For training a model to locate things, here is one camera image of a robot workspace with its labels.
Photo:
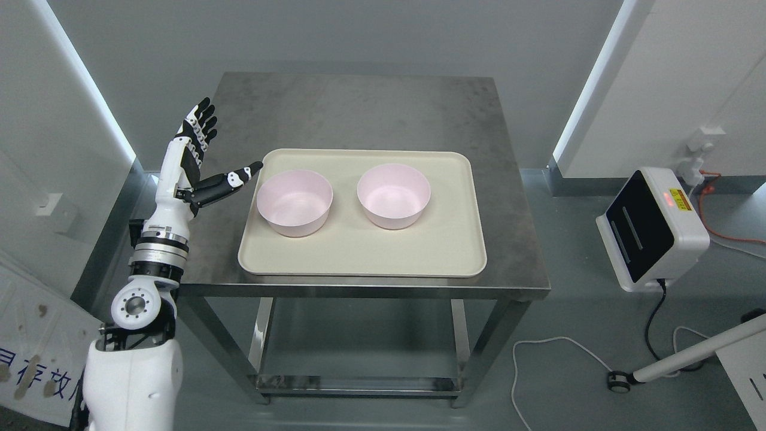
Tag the white wall socket plug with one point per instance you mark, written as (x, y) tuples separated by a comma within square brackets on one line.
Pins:
[(700, 144)]

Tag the white wall switch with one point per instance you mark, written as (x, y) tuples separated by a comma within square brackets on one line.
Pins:
[(50, 205)]

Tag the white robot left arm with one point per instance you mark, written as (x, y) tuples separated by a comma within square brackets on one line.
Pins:
[(134, 369)]

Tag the pink bowl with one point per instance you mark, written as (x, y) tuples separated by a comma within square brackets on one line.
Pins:
[(295, 203), (393, 196)]

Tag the white wheeled stand leg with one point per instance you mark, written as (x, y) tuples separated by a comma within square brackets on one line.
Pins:
[(621, 382)]

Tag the cream plastic tray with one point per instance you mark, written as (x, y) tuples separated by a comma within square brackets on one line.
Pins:
[(445, 242)]

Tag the white sign with blue text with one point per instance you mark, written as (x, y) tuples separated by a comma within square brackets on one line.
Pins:
[(44, 343)]

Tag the white black box device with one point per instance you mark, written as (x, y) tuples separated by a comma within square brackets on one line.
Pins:
[(651, 232)]

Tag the black white robotic hand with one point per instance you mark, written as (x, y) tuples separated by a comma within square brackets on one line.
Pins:
[(181, 191)]

